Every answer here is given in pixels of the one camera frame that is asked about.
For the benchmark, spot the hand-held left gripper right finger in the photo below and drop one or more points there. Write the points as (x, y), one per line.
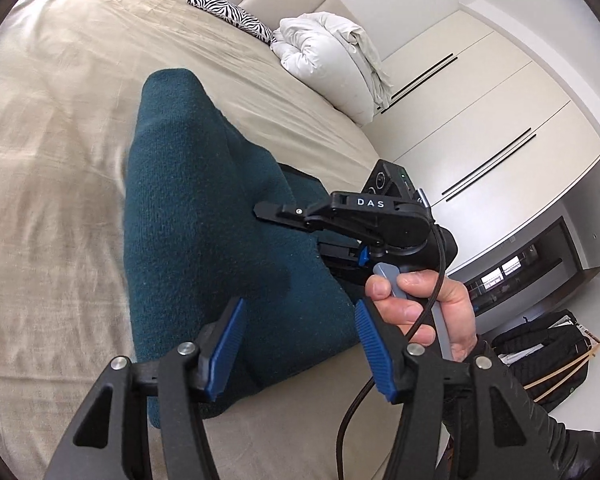
(375, 350)

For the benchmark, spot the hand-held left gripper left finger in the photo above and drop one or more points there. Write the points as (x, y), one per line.
(225, 345)

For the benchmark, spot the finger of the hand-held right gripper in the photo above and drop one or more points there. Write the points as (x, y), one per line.
(285, 210)
(364, 256)

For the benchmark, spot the dark teal knit sweater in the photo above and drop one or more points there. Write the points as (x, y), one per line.
(195, 210)

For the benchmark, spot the person's right hand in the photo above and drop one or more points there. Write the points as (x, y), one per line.
(450, 305)

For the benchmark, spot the white built-in wardrobe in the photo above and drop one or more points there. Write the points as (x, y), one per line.
(480, 110)

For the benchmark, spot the dark wooden shelf unit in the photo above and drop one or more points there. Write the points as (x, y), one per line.
(530, 255)

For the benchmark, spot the white bundled duvet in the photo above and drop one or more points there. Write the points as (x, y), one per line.
(330, 60)

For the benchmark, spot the black backpack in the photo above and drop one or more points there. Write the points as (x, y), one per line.
(540, 350)

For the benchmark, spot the wooden sticks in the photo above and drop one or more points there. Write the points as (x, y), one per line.
(565, 372)

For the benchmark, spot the zebra print pillow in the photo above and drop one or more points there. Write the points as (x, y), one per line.
(230, 12)

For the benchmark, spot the bed with beige sheet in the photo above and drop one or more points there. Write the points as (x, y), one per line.
(55, 160)

